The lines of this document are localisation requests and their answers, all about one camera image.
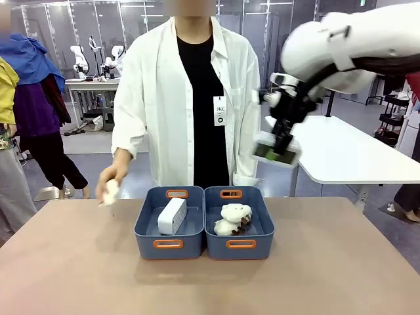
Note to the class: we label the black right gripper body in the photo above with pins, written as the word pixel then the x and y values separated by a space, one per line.
pixel 293 105

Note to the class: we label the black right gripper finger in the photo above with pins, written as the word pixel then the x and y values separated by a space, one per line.
pixel 283 138
pixel 270 154

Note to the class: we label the white sheep plush toy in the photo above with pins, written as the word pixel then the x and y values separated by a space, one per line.
pixel 231 216

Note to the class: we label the white digital clock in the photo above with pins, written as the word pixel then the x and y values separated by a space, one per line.
pixel 172 216

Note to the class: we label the small white plush toy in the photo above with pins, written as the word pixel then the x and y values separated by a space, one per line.
pixel 111 193

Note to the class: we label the person's right forearm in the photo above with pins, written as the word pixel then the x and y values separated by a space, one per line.
pixel 123 159

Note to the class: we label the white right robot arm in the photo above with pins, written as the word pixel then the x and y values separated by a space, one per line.
pixel 348 46

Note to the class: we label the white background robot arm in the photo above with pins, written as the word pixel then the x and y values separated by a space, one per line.
pixel 115 60
pixel 79 60

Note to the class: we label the person's right hand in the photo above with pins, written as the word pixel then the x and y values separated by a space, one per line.
pixel 108 174

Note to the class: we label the black tripod pole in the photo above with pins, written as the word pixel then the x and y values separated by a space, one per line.
pixel 330 103

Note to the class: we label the white side table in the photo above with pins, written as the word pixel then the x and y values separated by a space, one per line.
pixel 344 154

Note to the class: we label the white hanging name tag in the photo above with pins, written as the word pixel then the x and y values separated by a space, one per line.
pixel 220 111

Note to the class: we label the black utility cart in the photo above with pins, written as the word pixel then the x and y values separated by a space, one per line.
pixel 393 118

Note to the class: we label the red cloth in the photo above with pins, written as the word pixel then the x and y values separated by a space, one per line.
pixel 414 85

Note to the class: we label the person in white coat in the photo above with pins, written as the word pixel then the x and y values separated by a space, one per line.
pixel 154 98

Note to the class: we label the bystander dark trouser leg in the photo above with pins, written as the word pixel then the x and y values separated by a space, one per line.
pixel 407 200

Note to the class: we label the black step stool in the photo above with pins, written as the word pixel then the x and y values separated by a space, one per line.
pixel 109 116

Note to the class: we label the white bag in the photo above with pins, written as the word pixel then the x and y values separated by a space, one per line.
pixel 97 124

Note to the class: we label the white background table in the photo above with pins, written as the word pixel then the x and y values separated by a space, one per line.
pixel 92 83

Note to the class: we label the person in blue purple clothes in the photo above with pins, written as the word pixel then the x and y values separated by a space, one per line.
pixel 36 108

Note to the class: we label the person in yellow top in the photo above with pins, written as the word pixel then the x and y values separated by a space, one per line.
pixel 10 157

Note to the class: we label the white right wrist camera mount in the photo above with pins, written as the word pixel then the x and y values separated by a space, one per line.
pixel 275 85

